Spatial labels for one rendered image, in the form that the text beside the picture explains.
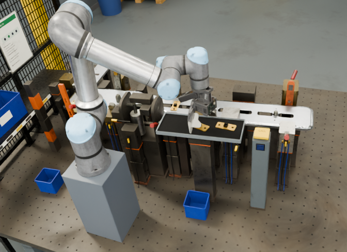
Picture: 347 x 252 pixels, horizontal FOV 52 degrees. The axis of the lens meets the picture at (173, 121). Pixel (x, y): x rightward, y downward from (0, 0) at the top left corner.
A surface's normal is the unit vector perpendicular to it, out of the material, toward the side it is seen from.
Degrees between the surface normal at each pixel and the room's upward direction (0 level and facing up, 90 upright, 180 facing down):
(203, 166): 90
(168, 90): 90
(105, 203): 90
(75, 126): 8
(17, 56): 90
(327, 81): 0
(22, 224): 0
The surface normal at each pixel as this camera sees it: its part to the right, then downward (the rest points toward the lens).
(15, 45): 0.95, 0.09
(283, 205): -0.11, -0.78
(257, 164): -0.29, 0.62
